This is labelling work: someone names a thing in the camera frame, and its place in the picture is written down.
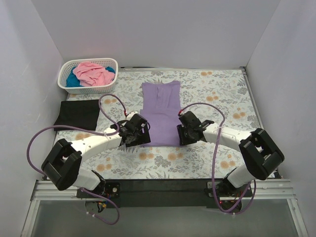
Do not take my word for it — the pink t-shirt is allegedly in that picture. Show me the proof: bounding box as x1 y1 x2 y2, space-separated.
73 62 116 87

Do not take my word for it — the folded black t-shirt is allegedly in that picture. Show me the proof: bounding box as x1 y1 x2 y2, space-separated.
54 100 100 131

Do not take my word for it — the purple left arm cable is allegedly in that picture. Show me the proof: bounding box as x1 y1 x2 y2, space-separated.
26 93 128 225

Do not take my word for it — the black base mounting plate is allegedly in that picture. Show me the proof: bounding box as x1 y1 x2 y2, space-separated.
76 179 254 209

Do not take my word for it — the floral patterned tablecloth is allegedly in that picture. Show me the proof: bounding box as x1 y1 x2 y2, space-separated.
46 69 277 180

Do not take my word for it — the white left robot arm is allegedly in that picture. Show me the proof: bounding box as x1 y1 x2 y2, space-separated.
41 112 151 198

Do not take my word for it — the white plastic laundry basket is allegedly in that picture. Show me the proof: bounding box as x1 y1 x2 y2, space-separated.
57 58 119 94

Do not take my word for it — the teal t-shirt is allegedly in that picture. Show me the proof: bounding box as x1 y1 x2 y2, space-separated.
66 67 116 87

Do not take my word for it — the purple t-shirt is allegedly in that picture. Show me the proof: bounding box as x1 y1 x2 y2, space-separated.
140 80 181 147

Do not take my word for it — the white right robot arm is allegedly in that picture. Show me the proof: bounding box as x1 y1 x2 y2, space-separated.
177 111 284 196

